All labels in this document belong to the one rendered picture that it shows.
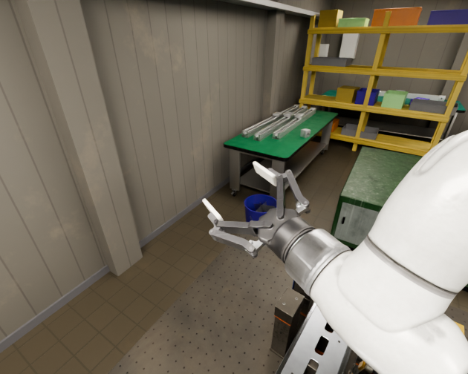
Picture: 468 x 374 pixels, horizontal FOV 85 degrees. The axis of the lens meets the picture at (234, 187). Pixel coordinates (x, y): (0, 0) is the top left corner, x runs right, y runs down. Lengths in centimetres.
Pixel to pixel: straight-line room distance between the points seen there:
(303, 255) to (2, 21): 203
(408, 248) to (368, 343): 11
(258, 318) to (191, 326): 35
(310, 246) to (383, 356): 14
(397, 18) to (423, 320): 529
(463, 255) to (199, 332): 131
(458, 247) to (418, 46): 723
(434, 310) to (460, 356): 4
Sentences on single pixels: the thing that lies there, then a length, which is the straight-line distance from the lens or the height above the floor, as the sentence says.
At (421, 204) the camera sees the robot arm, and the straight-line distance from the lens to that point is 32.
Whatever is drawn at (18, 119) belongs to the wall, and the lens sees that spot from 214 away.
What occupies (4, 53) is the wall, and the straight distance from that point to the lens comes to 212.
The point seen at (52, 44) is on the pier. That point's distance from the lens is 206.
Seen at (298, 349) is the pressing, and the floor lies 100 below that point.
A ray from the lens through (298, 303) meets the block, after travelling 120.
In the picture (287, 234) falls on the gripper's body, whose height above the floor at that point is 173.
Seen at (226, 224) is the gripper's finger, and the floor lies 169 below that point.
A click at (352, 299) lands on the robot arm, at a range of 35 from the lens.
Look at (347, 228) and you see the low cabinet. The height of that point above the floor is 30.
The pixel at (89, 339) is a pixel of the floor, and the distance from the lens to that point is 252.
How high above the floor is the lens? 199
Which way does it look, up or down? 30 degrees down
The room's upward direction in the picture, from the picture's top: straight up
